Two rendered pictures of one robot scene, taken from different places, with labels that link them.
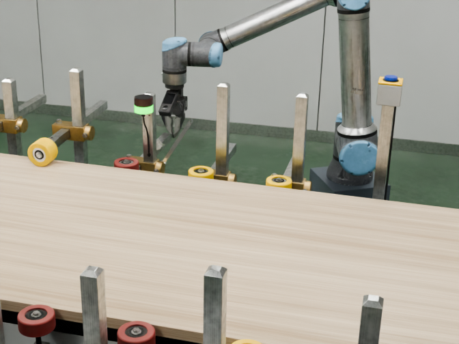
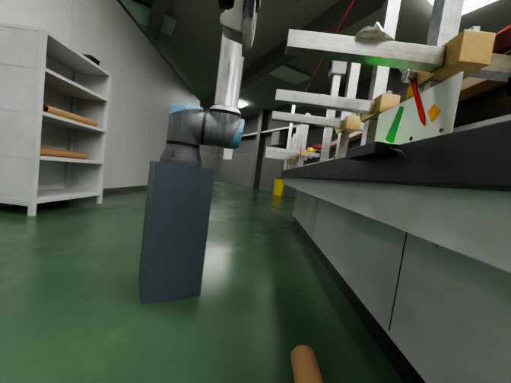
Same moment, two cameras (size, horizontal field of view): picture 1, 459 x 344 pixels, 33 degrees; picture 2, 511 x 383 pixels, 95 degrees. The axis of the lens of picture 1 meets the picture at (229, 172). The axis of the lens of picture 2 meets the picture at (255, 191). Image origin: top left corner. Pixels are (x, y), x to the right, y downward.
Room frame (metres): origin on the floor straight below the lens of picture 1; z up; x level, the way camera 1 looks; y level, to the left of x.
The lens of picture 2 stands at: (2.79, 0.66, 0.60)
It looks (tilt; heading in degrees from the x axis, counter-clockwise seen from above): 4 degrees down; 257
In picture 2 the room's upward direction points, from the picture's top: 7 degrees clockwise
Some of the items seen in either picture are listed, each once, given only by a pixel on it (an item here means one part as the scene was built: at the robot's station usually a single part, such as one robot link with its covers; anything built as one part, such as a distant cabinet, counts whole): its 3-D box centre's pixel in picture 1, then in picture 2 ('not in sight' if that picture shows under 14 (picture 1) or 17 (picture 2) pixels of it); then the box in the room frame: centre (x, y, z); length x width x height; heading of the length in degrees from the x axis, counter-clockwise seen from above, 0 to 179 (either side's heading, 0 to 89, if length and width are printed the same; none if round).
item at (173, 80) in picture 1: (173, 77); not in sight; (2.75, 0.22, 1.05); 0.10 x 0.09 x 0.05; 76
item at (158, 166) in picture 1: (143, 166); (445, 66); (2.37, 0.29, 0.84); 0.14 x 0.06 x 0.05; 76
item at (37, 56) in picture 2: not in sight; (57, 131); (4.29, -2.15, 0.77); 0.90 x 0.45 x 1.55; 77
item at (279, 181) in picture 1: (278, 195); not in sight; (2.15, -0.15, 0.85); 0.08 x 0.08 x 0.11
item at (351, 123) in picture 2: (289, 186); (347, 126); (2.25, -0.20, 0.84); 0.14 x 0.06 x 0.05; 76
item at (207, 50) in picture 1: (205, 53); not in sight; (2.76, 0.10, 1.14); 0.12 x 0.12 x 0.09; 87
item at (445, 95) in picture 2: not in sight; (405, 122); (2.38, 0.23, 0.75); 0.26 x 0.01 x 0.10; 76
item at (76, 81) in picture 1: (80, 136); not in sight; (2.43, 0.51, 0.93); 0.04 x 0.04 x 0.48; 76
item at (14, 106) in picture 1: (14, 144); not in sight; (2.48, 0.75, 0.87); 0.04 x 0.04 x 0.48; 76
